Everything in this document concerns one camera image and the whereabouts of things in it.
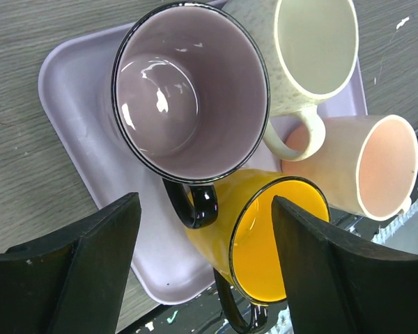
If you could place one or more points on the yellow mug black handle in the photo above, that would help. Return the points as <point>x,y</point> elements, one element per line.
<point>240,244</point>

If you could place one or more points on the cream speckled mug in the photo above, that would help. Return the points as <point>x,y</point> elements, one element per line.
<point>310,50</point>

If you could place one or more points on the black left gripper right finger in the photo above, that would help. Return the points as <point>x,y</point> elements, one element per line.
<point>337,282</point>

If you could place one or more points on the white slotted cable duct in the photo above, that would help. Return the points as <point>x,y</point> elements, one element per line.
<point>380,232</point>

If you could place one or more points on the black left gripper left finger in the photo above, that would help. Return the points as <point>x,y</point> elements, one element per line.
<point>73,279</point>

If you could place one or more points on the lavender plastic tray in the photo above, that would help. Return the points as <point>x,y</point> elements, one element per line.
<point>166,263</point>

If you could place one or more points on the pink mug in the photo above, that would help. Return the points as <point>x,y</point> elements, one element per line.
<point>366,166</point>

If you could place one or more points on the purple mug black handle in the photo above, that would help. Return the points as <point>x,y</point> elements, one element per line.
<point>188,95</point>

